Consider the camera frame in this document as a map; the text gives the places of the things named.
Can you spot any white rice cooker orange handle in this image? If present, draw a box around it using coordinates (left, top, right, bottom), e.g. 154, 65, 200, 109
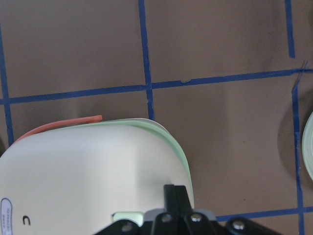
0, 118, 194, 235

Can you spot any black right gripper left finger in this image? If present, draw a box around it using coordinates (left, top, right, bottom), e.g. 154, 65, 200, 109
163, 185, 177, 220

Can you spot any green plate near right arm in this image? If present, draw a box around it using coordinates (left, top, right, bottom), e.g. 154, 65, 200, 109
301, 113, 313, 180

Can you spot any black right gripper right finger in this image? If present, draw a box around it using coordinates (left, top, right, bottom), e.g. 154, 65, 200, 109
175, 186, 193, 215

